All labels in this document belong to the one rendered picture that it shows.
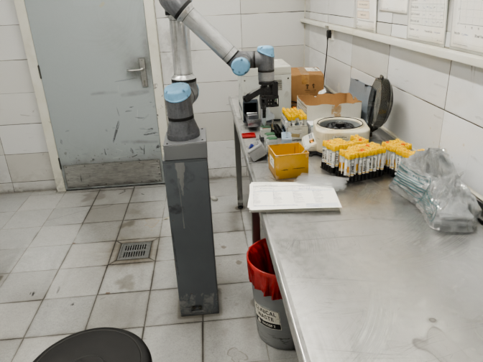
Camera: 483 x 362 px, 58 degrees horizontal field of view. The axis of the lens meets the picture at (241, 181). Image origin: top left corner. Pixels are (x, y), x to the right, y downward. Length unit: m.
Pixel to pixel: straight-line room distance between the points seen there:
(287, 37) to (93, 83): 1.62
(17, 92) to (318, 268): 3.29
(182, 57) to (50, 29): 1.93
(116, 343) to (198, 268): 0.96
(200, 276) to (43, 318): 0.89
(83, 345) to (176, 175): 0.90
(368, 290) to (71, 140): 3.22
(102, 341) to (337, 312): 0.68
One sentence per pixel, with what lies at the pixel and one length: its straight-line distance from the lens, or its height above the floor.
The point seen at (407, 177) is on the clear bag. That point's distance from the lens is 1.57.
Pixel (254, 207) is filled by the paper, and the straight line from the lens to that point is 1.44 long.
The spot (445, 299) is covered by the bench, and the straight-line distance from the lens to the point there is 1.14.
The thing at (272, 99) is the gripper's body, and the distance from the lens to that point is 2.04.
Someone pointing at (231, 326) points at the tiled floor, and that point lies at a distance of 2.32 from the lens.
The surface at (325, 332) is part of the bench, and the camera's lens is 0.99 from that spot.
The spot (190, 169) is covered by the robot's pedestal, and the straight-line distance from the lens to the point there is 1.98.
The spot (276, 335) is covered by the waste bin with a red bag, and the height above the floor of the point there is 0.09.
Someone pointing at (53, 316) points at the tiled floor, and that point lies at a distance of 2.63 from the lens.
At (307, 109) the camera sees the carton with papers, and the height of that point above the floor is 1.00.
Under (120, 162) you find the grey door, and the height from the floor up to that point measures 0.23.
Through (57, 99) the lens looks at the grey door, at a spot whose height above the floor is 0.81.
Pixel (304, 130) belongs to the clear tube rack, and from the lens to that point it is 2.14.
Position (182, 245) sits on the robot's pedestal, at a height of 0.43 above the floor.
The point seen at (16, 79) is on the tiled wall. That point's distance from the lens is 4.03.
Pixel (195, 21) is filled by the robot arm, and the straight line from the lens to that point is 1.88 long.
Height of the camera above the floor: 1.54
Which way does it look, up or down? 23 degrees down
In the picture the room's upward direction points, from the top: 3 degrees counter-clockwise
